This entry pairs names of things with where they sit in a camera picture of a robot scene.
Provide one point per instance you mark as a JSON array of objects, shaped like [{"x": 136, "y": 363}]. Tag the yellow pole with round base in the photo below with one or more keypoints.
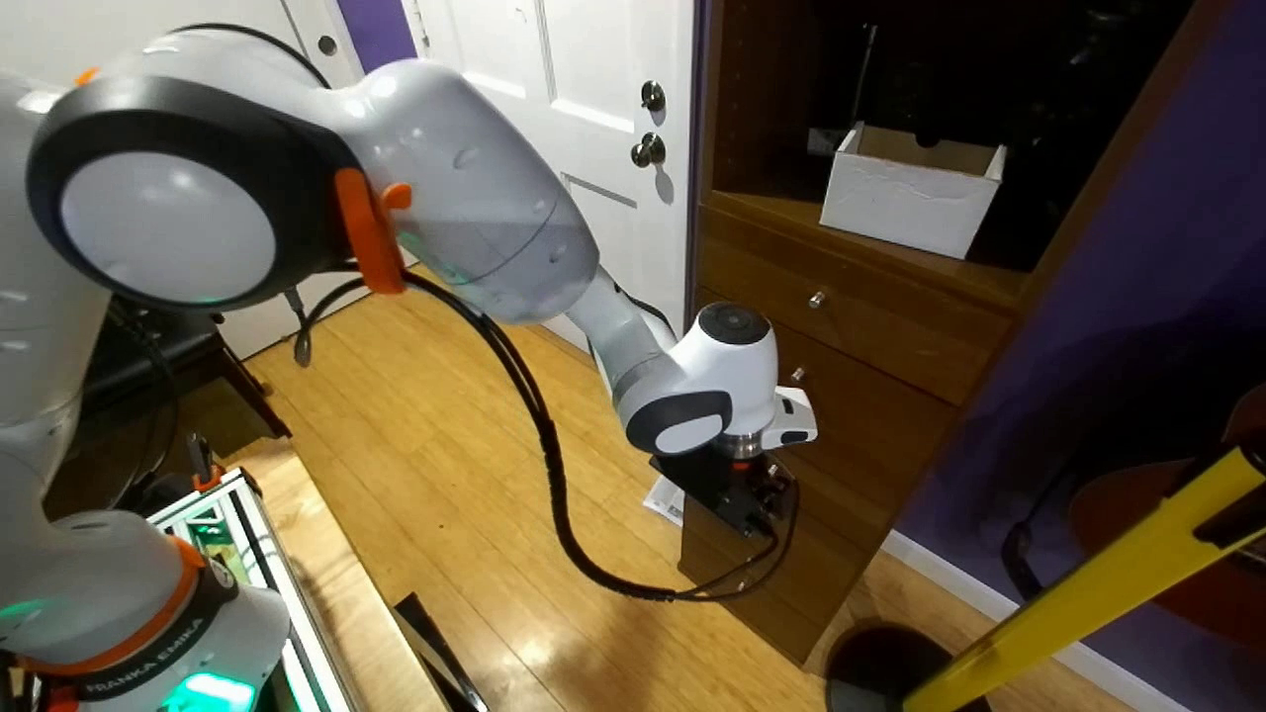
[{"x": 1094, "y": 577}]

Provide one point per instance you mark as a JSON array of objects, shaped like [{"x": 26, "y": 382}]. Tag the brown wooden drawer cabinet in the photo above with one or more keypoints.
[{"x": 1056, "y": 331}]

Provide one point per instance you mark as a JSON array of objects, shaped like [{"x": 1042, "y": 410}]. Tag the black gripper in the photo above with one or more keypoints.
[{"x": 725, "y": 477}]

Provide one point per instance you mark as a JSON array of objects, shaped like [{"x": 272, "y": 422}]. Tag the silver deadbolt knob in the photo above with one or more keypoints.
[{"x": 651, "y": 98}]

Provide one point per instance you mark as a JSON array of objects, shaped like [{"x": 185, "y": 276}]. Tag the red black hand tool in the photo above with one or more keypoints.
[{"x": 206, "y": 463}]

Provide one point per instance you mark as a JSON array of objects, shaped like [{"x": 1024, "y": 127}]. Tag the aluminium frame rail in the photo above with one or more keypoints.
[{"x": 283, "y": 577}]

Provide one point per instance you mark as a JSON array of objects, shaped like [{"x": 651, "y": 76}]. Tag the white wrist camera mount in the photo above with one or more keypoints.
[{"x": 798, "y": 422}]

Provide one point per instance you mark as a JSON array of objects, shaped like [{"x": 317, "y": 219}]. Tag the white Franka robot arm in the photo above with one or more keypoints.
[{"x": 462, "y": 198}]

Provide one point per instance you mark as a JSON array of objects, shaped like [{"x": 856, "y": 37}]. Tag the black round pole base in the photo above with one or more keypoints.
[{"x": 878, "y": 664}]

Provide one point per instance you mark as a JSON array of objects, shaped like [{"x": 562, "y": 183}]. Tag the black tripod stand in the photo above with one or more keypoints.
[{"x": 198, "y": 359}]

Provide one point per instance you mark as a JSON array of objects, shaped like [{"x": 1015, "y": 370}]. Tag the white floor paper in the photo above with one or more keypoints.
[{"x": 661, "y": 505}]

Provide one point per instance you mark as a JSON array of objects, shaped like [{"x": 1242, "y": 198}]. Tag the brown acoustic guitar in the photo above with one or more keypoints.
[{"x": 1120, "y": 526}]

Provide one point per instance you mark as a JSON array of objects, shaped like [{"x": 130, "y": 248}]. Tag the silver round door knob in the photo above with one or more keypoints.
[{"x": 647, "y": 146}]

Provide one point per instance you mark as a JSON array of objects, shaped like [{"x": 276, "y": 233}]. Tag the white open box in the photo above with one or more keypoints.
[{"x": 910, "y": 198}]

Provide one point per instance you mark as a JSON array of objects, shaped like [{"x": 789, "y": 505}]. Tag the white panel door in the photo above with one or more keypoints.
[{"x": 557, "y": 105}]

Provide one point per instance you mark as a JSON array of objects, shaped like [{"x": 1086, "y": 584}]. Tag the black slanted bar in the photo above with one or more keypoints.
[{"x": 441, "y": 657}]

